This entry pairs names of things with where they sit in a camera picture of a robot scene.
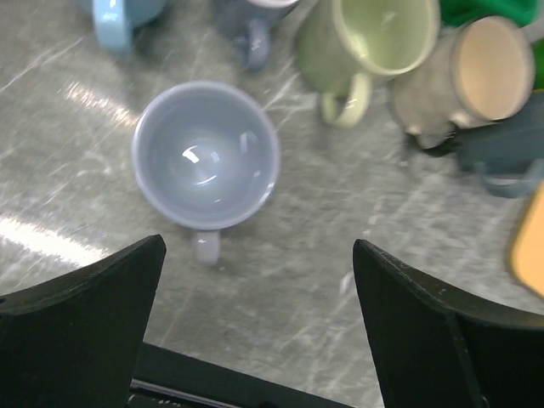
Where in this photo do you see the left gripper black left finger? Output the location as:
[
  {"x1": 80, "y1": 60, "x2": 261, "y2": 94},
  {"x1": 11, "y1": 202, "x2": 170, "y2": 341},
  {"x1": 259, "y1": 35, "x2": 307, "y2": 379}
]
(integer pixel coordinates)
[{"x1": 1, "y1": 235, "x2": 166, "y2": 407}]

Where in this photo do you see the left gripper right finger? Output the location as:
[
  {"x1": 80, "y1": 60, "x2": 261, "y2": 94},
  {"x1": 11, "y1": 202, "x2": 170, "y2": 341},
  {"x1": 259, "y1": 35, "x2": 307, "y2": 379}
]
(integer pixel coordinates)
[{"x1": 353, "y1": 240, "x2": 543, "y2": 407}]

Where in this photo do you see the dark grey blue mug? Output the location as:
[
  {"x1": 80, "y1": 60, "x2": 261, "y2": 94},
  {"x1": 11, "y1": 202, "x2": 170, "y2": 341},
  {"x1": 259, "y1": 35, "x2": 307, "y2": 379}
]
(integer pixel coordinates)
[{"x1": 456, "y1": 89, "x2": 543, "y2": 198}]

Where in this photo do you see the cream ribbed mug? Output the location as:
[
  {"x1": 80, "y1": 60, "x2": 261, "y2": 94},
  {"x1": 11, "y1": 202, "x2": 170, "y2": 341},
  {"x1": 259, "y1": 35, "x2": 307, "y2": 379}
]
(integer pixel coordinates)
[{"x1": 390, "y1": 15, "x2": 536, "y2": 146}]

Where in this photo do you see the green mug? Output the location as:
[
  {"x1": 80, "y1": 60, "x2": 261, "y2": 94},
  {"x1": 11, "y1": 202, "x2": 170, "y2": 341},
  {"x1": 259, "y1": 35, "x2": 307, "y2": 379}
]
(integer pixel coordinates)
[{"x1": 295, "y1": 0, "x2": 440, "y2": 128}]

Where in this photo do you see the grey printed mug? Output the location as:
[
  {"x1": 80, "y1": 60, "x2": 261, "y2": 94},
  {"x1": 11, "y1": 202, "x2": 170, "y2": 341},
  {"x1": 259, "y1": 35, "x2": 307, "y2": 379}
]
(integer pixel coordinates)
[{"x1": 212, "y1": 0, "x2": 299, "y2": 72}]

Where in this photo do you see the yellow tray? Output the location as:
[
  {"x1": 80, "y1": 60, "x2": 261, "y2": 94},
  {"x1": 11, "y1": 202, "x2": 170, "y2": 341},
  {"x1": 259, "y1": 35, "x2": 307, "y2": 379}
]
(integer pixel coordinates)
[{"x1": 509, "y1": 182, "x2": 543, "y2": 298}]

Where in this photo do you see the green plastic crate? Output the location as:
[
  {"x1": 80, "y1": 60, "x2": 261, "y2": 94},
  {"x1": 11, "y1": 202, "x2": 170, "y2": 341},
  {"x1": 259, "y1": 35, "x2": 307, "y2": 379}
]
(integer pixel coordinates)
[{"x1": 439, "y1": 1, "x2": 543, "y2": 96}]

